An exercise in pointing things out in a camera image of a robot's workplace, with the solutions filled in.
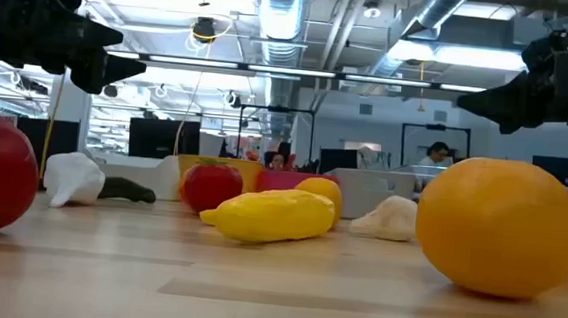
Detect white plastic basket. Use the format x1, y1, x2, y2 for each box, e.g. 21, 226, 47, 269
78, 148, 185, 202

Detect green cucumber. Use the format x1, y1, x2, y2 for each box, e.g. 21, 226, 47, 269
98, 175, 158, 205

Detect black ceiling camera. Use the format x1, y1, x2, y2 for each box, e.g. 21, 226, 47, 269
190, 15, 219, 44

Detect yellow power cable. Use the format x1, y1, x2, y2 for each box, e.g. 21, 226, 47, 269
37, 0, 85, 183

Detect black metal stand frame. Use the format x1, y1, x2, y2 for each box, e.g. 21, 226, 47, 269
236, 104, 317, 167
399, 121, 473, 171

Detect yellow plastic basket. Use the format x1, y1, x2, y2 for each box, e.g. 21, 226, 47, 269
175, 153, 267, 195

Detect beige garlic bulb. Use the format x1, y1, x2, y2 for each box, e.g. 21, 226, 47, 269
348, 192, 420, 243

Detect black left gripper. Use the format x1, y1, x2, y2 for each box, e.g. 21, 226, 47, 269
0, 0, 152, 98

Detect person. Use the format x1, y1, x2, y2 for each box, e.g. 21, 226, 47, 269
416, 139, 457, 170
261, 140, 299, 173

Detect red plastic basket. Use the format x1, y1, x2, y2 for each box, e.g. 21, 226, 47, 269
254, 168, 342, 199

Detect black monitor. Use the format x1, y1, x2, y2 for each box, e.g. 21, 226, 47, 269
127, 116, 202, 162
530, 154, 568, 189
318, 146, 360, 177
12, 116, 81, 181

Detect grey plastic basket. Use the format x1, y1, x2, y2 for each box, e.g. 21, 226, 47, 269
322, 166, 417, 224

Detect clear plastic basket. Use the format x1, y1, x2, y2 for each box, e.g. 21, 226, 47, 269
389, 161, 453, 195

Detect silver ventilation duct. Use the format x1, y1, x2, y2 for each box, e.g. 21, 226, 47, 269
242, 0, 312, 141
369, 0, 477, 88

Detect long ceiling light bar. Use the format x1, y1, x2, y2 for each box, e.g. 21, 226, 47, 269
104, 49, 489, 94

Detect orange lemon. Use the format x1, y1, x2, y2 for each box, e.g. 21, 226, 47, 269
410, 152, 568, 303
291, 175, 346, 229

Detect white garlic bulb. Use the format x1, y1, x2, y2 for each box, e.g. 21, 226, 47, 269
41, 149, 108, 211

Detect red and orange peppers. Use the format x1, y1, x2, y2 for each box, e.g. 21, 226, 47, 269
177, 156, 246, 217

